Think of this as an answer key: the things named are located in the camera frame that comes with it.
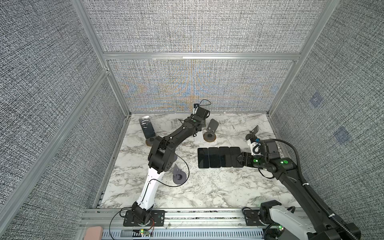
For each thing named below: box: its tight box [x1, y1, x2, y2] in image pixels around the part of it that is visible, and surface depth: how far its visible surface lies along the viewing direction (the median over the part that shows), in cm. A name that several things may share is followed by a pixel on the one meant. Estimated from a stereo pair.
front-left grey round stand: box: [172, 163, 187, 185], surface depth 86 cm
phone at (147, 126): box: [139, 115, 156, 139], surface depth 97 cm
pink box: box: [84, 226, 103, 240], surface depth 70 cm
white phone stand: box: [193, 131, 205, 145], surface depth 105 cm
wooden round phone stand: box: [203, 118, 219, 143], surface depth 103 cm
